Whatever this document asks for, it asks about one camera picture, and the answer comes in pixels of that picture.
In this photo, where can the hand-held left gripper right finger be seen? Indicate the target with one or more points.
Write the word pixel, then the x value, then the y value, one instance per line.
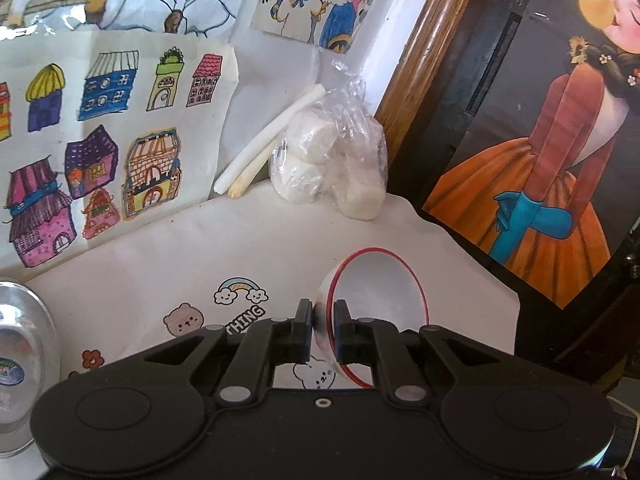
pixel 342 332

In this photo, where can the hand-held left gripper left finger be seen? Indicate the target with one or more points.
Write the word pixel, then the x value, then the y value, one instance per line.
pixel 304 332

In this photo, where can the white red-rimmed bowl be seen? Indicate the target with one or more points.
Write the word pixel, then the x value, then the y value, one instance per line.
pixel 380 290

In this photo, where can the white printed tablecloth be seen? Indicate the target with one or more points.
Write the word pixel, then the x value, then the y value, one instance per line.
pixel 200 250

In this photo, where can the short white stick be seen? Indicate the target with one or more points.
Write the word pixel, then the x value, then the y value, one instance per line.
pixel 247 177

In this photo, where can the plastic bag of white buns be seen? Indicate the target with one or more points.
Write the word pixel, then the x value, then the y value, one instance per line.
pixel 325 160

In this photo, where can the long white stick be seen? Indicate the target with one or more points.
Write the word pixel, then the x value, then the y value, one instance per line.
pixel 270 135

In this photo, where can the colourful houses drawing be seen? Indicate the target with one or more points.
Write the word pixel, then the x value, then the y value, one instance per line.
pixel 115 160

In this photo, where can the orange dress poster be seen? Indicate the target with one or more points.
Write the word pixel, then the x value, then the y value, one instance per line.
pixel 550 160

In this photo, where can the wooden frame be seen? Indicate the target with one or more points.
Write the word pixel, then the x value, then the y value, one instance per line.
pixel 430 50

